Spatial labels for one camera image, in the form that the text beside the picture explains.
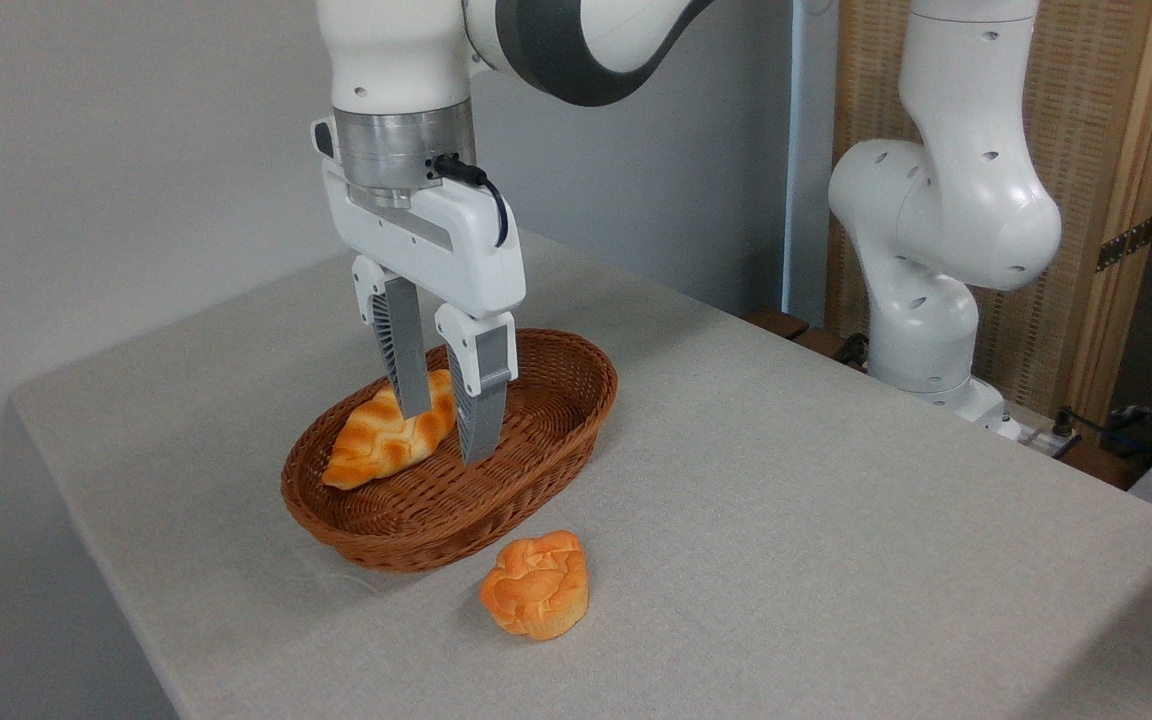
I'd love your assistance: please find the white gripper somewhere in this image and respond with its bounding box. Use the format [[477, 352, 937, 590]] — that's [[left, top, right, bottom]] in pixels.
[[321, 158, 527, 467]]

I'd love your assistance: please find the long striped bread loaf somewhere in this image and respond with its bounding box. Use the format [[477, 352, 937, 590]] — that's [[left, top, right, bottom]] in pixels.
[[322, 369, 458, 491]]

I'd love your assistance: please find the round orange bread roll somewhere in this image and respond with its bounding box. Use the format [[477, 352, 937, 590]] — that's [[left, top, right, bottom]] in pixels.
[[480, 530, 590, 642]]

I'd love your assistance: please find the brown oval wicker basket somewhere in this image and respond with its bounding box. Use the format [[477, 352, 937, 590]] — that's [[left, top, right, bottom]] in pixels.
[[281, 328, 619, 573]]

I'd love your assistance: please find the grey tablecloth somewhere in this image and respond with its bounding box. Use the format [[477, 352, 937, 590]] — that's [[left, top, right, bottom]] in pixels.
[[11, 230, 1152, 720]]

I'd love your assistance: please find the white power strip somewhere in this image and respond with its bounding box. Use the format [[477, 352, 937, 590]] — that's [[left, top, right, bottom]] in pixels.
[[1008, 418, 1079, 459]]

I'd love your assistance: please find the wooden folding screen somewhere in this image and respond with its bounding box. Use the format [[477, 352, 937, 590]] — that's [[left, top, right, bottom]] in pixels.
[[826, 0, 1152, 431]]

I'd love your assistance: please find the metal screen hinge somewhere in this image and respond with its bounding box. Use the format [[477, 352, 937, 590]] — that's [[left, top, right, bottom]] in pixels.
[[1096, 213, 1152, 273]]

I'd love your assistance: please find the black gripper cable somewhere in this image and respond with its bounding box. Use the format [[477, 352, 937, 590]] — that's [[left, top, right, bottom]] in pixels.
[[433, 153, 511, 249]]

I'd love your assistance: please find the black power cable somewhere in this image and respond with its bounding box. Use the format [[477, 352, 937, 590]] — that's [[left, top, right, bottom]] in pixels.
[[1054, 405, 1152, 466]]

